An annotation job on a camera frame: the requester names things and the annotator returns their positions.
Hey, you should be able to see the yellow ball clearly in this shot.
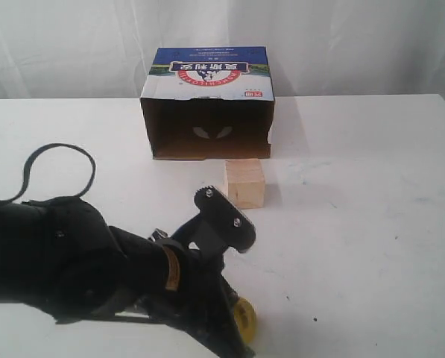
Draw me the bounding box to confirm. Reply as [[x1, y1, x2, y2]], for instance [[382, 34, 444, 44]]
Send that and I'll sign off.
[[233, 297, 257, 341]]

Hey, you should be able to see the blue white cardboard box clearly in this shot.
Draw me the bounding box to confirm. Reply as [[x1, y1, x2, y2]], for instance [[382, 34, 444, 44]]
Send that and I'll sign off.
[[140, 46, 276, 160]]

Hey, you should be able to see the black looped cable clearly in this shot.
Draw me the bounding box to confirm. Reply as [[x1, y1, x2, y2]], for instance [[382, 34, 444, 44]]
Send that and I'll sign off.
[[4, 142, 96, 204]]

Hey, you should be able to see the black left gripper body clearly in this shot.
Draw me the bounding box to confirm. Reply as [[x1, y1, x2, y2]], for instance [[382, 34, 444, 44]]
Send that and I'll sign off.
[[110, 186, 256, 324]]

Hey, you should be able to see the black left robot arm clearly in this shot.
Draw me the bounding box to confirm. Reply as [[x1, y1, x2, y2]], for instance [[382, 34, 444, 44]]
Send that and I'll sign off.
[[0, 186, 256, 357]]

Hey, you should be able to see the white backdrop curtain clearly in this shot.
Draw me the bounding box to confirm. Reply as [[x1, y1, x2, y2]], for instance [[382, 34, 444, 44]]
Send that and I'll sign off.
[[0, 1, 445, 98]]

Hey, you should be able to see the wooden cube block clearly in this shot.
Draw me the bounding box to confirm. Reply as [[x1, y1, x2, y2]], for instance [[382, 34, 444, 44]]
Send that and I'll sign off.
[[224, 158, 265, 210]]

